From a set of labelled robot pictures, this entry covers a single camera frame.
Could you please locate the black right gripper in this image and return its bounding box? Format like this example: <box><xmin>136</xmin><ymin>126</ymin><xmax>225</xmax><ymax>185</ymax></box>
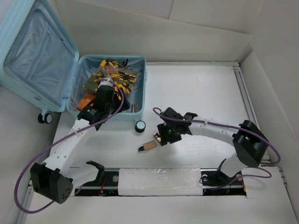
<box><xmin>157</xmin><ymin>122</ymin><xmax>182</xmax><ymax>146</ymax></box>

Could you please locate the black gold lipstick box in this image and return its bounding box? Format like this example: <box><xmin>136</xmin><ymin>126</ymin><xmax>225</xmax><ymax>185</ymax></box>
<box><xmin>153</xmin><ymin>132</ymin><xmax>162</xmax><ymax>145</ymax></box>

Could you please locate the beige foundation bottle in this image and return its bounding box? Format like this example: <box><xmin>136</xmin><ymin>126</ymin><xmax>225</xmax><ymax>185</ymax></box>
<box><xmin>138</xmin><ymin>140</ymin><xmax>157</xmax><ymax>152</ymax></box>

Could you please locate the orange tie-dye shirt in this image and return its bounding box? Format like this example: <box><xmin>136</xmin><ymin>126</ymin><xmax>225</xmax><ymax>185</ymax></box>
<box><xmin>76</xmin><ymin>94</ymin><xmax>96</xmax><ymax>111</ymax></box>

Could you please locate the rose gold lipstick tube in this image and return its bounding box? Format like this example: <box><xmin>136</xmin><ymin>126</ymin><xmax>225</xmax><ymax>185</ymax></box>
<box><xmin>131</xmin><ymin>104</ymin><xmax>135</xmax><ymax>113</ymax></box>

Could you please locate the yellow camouflage garment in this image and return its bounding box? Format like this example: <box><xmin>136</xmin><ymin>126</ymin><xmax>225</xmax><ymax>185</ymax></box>
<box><xmin>82</xmin><ymin>59</ymin><xmax>138</xmax><ymax>97</ymax></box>

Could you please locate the light blue hard suitcase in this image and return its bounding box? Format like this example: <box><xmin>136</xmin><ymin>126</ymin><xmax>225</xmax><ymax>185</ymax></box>
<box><xmin>0</xmin><ymin>0</ymin><xmax>147</xmax><ymax>121</ymax></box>

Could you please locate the patterned eyeshadow palette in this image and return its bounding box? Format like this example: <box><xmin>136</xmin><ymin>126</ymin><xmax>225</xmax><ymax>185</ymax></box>
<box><xmin>105</xmin><ymin>65</ymin><xmax>118</xmax><ymax>74</ymax></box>

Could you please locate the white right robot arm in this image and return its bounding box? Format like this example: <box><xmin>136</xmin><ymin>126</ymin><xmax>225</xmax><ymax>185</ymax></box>
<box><xmin>153</xmin><ymin>107</ymin><xmax>268</xmax><ymax>188</ymax></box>

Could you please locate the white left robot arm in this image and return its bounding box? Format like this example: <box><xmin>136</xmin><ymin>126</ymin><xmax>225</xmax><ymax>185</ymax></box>
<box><xmin>30</xmin><ymin>84</ymin><xmax>128</xmax><ymax>204</ymax></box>

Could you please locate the white foam block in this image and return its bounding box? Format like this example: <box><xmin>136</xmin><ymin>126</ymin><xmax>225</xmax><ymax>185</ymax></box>
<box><xmin>118</xmin><ymin>168</ymin><xmax>203</xmax><ymax>196</ymax></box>

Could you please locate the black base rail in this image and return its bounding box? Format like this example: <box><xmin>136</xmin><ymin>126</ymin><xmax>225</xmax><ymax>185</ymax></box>
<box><xmin>75</xmin><ymin>168</ymin><xmax>245</xmax><ymax>196</ymax></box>

